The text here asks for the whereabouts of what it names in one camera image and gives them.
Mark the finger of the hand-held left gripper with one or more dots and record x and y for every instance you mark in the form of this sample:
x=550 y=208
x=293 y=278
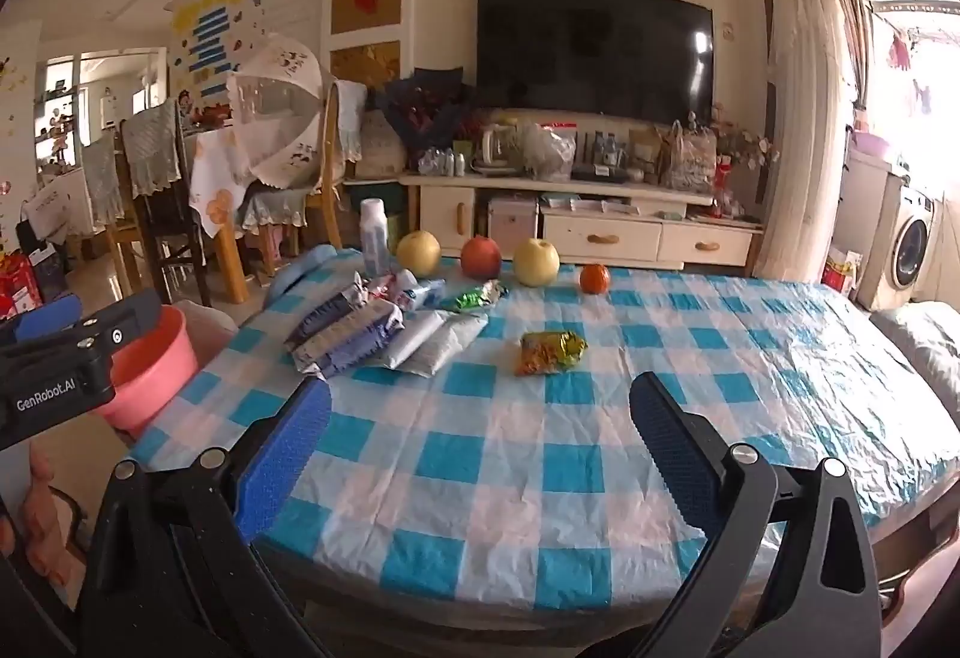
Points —
x=45 y=317
x=124 y=328

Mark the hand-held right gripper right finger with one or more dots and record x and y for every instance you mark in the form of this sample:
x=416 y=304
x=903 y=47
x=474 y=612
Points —
x=671 y=448

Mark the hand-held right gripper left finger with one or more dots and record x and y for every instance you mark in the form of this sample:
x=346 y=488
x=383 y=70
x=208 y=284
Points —
x=289 y=448

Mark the pink plastic basin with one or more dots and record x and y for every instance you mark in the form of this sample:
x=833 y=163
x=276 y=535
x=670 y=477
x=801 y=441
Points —
x=157 y=373

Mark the blue white carton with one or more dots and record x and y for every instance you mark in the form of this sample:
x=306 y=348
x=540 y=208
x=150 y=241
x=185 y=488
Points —
x=322 y=317
x=352 y=339

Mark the grey white printed packet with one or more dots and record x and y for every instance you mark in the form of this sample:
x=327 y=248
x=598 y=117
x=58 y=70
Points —
x=435 y=343

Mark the person's left hand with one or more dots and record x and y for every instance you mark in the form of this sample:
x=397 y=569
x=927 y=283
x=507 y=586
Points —
x=49 y=523

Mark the red gift box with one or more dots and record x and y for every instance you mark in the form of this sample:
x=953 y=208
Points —
x=16 y=290

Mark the dark blue box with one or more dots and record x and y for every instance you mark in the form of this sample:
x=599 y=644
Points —
x=45 y=268

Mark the white paper bag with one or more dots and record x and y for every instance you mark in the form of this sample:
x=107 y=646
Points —
x=46 y=215

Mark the blue white checkered tablecloth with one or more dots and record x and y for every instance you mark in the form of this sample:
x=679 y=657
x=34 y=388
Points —
x=525 y=448

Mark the yellow green snack wrapper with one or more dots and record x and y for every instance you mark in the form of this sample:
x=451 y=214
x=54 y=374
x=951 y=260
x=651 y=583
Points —
x=551 y=352

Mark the white orange print tablecloth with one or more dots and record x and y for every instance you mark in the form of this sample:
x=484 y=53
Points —
x=217 y=186

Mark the light blue plastic chair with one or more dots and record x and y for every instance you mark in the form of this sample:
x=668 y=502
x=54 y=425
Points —
x=300 y=268

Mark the red white snack wrapper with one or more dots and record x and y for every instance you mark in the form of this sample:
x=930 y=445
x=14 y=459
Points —
x=375 y=289

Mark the orange tangerine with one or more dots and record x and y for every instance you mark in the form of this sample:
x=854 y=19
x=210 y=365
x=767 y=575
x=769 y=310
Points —
x=594 y=278

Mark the blue white crumpled wrapper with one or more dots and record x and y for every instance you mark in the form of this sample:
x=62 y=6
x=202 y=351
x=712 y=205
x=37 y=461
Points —
x=421 y=293

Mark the cream television cabinet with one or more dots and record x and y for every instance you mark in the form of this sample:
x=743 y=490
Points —
x=600 y=238

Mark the white plastic bottle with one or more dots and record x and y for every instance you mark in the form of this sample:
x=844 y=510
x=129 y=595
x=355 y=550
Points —
x=375 y=238

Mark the yellow pear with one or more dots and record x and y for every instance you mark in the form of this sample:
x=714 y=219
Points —
x=536 y=262
x=418 y=253

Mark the green silver candy wrapper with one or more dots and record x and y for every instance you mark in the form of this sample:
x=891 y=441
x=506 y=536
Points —
x=472 y=298

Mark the light wooden chair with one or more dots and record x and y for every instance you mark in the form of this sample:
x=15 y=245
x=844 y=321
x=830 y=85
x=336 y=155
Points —
x=322 y=178

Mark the red apple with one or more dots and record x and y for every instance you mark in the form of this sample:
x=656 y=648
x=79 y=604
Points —
x=481 y=257

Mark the white mesh food cover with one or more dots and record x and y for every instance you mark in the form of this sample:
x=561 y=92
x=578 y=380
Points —
x=281 y=103

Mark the silver storage case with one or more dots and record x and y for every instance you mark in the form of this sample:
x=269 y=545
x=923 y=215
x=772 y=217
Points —
x=514 y=219

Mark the printed shopping bag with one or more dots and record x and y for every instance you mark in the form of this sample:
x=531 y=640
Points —
x=688 y=157

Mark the white washing machine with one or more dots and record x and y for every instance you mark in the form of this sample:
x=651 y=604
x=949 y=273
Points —
x=904 y=245

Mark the artificial blossom branch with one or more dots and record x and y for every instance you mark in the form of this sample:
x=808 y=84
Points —
x=746 y=141

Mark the white printed package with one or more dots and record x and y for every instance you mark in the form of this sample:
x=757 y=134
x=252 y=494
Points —
x=382 y=144

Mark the clear plastic bag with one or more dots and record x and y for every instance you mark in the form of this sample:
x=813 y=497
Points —
x=547 y=150

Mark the white electric kettle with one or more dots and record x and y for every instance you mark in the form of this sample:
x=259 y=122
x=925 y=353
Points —
x=499 y=147

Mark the lace covered standing air conditioner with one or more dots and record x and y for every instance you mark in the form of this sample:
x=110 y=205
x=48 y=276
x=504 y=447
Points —
x=802 y=118

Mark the dark wrapped flower bouquet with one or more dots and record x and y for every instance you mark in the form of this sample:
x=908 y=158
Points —
x=420 y=111

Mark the purple plastic basin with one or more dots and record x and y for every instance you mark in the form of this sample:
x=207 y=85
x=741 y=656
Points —
x=874 y=143

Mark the black television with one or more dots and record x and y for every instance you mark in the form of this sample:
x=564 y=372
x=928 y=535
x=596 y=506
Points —
x=592 y=51

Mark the striped curtain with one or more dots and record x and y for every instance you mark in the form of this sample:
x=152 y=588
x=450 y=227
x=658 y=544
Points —
x=855 y=36

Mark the colourful wall stickers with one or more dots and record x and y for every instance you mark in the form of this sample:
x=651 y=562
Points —
x=210 y=28

